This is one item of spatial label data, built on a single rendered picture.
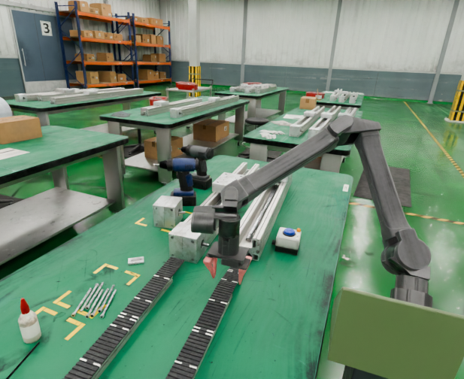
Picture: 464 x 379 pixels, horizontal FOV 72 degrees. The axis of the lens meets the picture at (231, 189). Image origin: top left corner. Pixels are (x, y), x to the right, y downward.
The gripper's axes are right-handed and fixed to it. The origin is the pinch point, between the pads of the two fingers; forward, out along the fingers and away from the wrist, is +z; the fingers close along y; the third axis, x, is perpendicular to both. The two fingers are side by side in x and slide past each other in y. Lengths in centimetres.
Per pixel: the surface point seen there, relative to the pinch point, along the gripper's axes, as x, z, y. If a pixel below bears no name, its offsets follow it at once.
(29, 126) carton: -115, -3, 196
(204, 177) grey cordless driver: -71, -1, 35
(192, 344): 21.9, 2.6, 0.9
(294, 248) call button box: -27.3, 2.9, -16.0
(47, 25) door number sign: -917, -134, 964
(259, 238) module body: -19.7, -2.8, -4.6
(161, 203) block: -30.3, -3.6, 37.5
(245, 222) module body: -29.3, -2.8, 2.6
